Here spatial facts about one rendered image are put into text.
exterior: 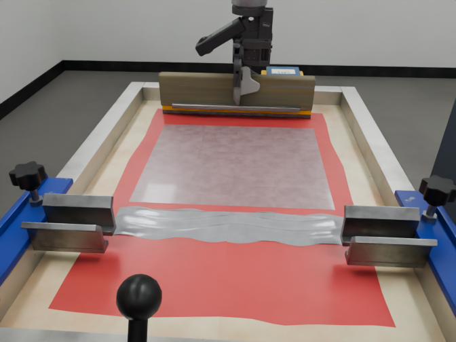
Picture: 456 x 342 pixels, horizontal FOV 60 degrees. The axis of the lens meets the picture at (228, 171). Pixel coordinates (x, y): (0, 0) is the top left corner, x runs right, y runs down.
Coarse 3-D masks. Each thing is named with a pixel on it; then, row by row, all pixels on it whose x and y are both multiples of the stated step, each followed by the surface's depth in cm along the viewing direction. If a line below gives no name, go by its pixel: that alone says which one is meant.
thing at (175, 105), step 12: (180, 108) 93; (192, 108) 92; (204, 108) 92; (216, 108) 92; (228, 108) 92; (240, 108) 91; (252, 108) 91; (264, 108) 91; (276, 108) 91; (288, 108) 90
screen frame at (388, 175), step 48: (144, 96) 103; (336, 96) 100; (96, 144) 75; (384, 144) 75; (384, 192) 66; (0, 288) 46; (432, 288) 48; (0, 336) 40; (48, 336) 40; (96, 336) 40
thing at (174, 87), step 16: (160, 80) 91; (176, 80) 90; (192, 80) 90; (208, 80) 90; (224, 80) 90; (256, 80) 89; (272, 80) 89; (288, 80) 88; (304, 80) 88; (160, 96) 93; (176, 96) 93; (192, 96) 92; (208, 96) 92; (224, 96) 92; (240, 96) 91; (256, 96) 91; (272, 96) 91; (288, 96) 90; (304, 96) 90
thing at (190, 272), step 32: (160, 128) 89; (192, 128) 89; (224, 128) 89; (160, 160) 77; (192, 160) 77; (224, 160) 77; (128, 192) 68; (160, 192) 68; (192, 192) 68; (224, 192) 68; (96, 256) 55; (128, 256) 55; (160, 256) 55; (192, 256) 55; (224, 256) 55; (64, 288) 50; (96, 288) 50; (192, 288) 50
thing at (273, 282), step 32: (256, 128) 89; (288, 128) 89; (320, 128) 89; (256, 160) 77; (288, 160) 77; (320, 160) 77; (256, 192) 68; (288, 192) 68; (320, 192) 68; (256, 256) 55; (288, 256) 55; (320, 256) 55; (224, 288) 50; (256, 288) 50; (288, 288) 50; (320, 288) 50; (352, 288) 50; (288, 320) 46; (320, 320) 46; (352, 320) 46; (384, 320) 46
